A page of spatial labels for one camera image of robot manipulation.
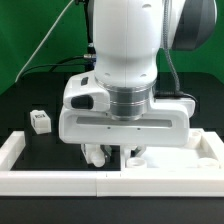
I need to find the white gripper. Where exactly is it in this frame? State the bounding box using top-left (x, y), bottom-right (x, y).
top-left (59, 98), bottom-right (195, 160)

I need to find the white square table top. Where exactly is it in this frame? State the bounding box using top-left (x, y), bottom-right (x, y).
top-left (121, 129), bottom-right (224, 171)

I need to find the white U-shaped fence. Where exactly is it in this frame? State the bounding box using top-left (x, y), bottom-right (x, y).
top-left (0, 131), bottom-right (224, 197)

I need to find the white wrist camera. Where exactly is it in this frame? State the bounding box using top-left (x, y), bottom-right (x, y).
top-left (63, 71), bottom-right (110, 112)

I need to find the black cable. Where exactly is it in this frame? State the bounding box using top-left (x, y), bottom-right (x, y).
top-left (15, 55), bottom-right (98, 84)

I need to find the white cable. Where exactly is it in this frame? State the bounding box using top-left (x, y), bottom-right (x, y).
top-left (15, 0), bottom-right (77, 84)

